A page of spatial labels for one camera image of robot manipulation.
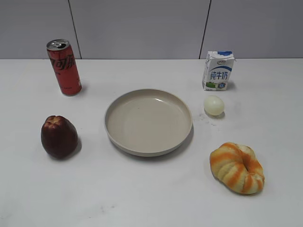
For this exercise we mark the orange striped croissant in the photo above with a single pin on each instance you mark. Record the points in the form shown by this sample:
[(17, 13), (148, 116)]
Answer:
[(237, 167)]

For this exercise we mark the beige round plate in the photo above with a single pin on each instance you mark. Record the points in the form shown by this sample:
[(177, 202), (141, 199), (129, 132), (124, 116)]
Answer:
[(148, 122)]

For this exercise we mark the dark red apple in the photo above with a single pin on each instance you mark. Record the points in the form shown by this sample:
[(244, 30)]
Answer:
[(59, 137)]

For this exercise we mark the white blue milk carton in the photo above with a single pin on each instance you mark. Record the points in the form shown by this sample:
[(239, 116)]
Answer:
[(218, 68)]

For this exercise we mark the white egg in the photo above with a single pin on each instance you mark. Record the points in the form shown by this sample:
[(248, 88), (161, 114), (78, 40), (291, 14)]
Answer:
[(214, 105)]

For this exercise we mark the red cola can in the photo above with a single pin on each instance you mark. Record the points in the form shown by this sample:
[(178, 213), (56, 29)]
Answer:
[(64, 65)]

